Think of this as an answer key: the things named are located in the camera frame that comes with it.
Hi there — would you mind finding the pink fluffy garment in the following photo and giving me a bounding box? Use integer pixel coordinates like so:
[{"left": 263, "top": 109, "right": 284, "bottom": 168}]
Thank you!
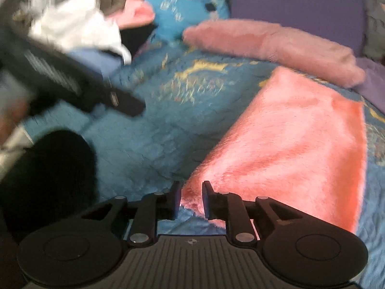
[{"left": 182, "top": 19, "right": 366, "bottom": 89}]

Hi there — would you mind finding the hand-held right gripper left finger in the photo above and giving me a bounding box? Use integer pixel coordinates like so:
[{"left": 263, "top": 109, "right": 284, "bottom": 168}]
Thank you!
[{"left": 80, "top": 181, "right": 181, "bottom": 247}]

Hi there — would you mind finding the purple garment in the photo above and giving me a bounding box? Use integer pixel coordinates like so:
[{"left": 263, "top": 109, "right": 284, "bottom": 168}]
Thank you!
[{"left": 354, "top": 57, "right": 385, "bottom": 114}]

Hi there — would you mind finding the blue floral quilt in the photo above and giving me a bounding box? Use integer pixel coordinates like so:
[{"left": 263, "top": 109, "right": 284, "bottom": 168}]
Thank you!
[{"left": 22, "top": 34, "right": 385, "bottom": 289}]

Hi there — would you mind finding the periwinkle cloth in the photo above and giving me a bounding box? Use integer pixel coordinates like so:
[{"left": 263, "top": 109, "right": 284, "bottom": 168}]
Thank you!
[{"left": 67, "top": 49, "right": 124, "bottom": 79}]

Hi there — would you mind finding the coral fleece cloth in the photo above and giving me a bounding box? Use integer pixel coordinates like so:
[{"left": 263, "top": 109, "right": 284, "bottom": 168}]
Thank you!
[{"left": 180, "top": 66, "right": 369, "bottom": 236}]

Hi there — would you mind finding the black and white garment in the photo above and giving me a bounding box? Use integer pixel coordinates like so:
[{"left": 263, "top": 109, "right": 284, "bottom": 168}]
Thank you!
[{"left": 28, "top": 0, "right": 157, "bottom": 64}]

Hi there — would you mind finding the light pink cloth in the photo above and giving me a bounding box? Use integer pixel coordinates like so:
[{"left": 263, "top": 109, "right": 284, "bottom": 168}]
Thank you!
[{"left": 115, "top": 0, "right": 156, "bottom": 30}]

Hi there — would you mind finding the blue cartoon pillow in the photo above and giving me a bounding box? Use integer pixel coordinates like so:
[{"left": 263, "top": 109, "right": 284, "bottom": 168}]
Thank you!
[{"left": 129, "top": 0, "right": 231, "bottom": 41}]

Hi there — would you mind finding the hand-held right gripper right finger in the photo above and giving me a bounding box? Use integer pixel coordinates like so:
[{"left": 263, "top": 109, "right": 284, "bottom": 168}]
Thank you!
[{"left": 201, "top": 181, "right": 305, "bottom": 245}]

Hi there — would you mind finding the purple striped pillow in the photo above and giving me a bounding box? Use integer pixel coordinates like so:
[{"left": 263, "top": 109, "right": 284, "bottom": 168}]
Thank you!
[{"left": 226, "top": 0, "right": 367, "bottom": 57}]

